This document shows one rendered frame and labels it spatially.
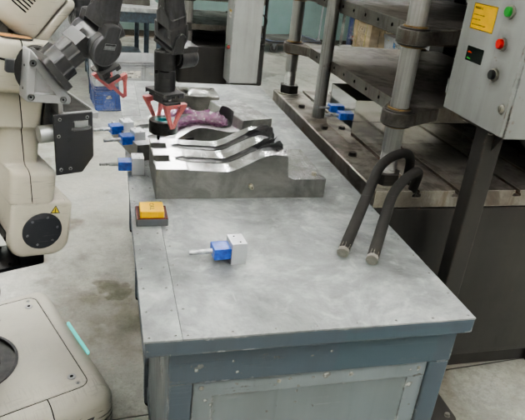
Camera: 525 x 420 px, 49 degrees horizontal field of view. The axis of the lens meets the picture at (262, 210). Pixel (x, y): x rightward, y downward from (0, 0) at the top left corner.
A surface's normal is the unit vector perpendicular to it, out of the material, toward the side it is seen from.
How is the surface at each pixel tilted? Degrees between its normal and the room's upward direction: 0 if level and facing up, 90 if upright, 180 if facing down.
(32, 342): 0
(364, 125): 90
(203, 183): 90
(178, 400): 90
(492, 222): 90
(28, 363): 0
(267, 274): 0
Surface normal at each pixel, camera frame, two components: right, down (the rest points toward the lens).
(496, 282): 0.24, 0.44
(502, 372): 0.10, -0.90
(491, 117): -0.97, 0.02
